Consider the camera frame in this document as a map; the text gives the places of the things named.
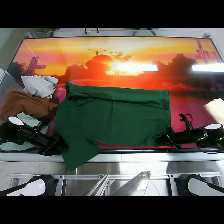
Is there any silver frame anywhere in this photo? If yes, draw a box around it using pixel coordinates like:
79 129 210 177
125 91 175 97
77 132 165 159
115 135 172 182
0 27 224 197

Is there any pale green garment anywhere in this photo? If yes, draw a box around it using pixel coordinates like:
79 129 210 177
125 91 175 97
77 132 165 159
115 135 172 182
0 112 42 152

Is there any brown garment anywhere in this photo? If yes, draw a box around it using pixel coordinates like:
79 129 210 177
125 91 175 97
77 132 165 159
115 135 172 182
0 89 60 123

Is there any cream garment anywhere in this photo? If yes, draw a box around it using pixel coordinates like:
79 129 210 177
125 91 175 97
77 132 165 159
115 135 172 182
203 97 224 127

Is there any dark green T-shirt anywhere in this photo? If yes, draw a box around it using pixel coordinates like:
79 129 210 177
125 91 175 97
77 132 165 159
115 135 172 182
54 81 173 171

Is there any white garment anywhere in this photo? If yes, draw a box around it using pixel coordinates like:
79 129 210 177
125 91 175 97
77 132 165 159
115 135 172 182
20 74 60 100

